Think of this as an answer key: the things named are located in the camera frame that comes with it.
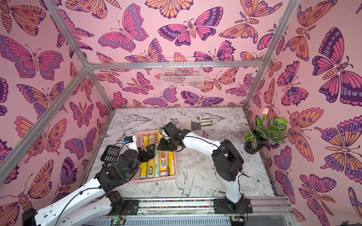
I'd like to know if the yellow plastic wrap roll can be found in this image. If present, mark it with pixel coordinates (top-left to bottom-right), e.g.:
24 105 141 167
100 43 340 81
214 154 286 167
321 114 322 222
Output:
157 127 168 177
168 152 176 176
139 134 149 180
148 133 156 179

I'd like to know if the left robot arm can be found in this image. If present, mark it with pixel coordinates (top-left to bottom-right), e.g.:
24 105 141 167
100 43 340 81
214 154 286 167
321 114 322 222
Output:
22 142 155 226

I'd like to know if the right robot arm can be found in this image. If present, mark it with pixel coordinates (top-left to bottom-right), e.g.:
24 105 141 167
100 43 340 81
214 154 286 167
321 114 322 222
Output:
158 132 245 203

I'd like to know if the pink perforated plastic basket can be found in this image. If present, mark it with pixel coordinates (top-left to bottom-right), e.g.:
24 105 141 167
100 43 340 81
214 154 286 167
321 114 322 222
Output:
132 129 177 183

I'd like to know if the folded beige green cloth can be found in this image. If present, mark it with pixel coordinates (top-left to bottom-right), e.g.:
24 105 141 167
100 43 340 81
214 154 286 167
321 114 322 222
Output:
181 116 213 131

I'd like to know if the potted green plant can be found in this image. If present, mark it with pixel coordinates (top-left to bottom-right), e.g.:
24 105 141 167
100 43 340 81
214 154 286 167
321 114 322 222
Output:
244 107 288 154

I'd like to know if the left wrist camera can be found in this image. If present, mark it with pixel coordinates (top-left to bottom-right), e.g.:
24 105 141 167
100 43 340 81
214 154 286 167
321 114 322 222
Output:
123 136 137 150

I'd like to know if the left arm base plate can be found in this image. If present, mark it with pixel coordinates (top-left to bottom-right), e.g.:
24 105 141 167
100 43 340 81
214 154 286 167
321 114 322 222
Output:
107 199 140 217

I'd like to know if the white wire wall basket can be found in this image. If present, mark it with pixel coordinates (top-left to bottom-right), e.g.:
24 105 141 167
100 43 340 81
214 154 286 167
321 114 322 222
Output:
159 57 205 89

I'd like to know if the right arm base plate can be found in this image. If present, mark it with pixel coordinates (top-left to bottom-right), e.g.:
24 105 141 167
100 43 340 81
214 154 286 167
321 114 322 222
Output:
211 198 253 215

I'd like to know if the aluminium front rail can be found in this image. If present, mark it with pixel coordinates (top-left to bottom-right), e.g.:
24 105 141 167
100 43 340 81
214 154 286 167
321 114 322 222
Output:
66 197 294 220

